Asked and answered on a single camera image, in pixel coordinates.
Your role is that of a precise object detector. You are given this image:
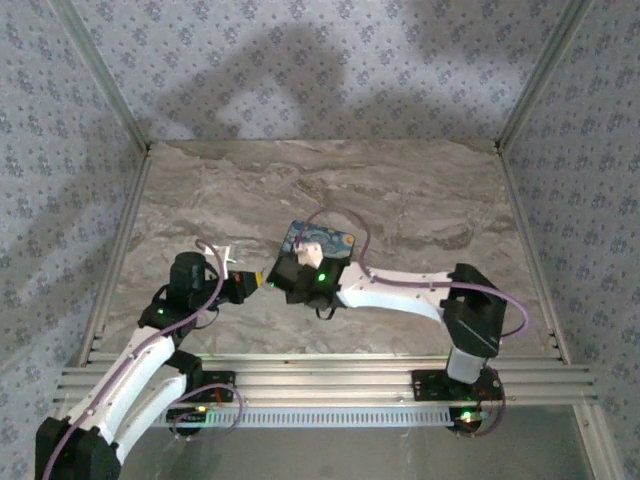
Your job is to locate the starry night print tin box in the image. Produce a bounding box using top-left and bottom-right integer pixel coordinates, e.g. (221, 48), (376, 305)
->
(277, 219), (358, 267)

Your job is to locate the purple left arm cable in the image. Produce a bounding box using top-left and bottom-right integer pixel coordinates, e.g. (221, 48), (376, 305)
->
(41, 239), (245, 480)

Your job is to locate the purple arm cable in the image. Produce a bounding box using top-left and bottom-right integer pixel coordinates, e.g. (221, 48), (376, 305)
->
(41, 239), (245, 480)
(294, 207), (531, 439)

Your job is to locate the aluminium side rail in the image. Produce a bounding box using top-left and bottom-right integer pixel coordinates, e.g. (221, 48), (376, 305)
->
(494, 149), (572, 364)
(73, 145), (154, 367)

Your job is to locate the aluminium rail beam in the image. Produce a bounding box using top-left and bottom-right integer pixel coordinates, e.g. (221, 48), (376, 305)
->
(52, 353), (599, 407)

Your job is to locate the slotted grey cable duct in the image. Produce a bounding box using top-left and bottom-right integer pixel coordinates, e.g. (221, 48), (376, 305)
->
(144, 406), (482, 430)

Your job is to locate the aluminium frame post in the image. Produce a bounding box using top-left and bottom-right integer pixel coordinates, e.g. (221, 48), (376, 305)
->
(48, 0), (153, 153)
(493, 0), (596, 153)

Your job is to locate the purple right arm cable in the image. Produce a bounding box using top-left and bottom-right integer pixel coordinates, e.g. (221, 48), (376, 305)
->
(294, 207), (531, 439)

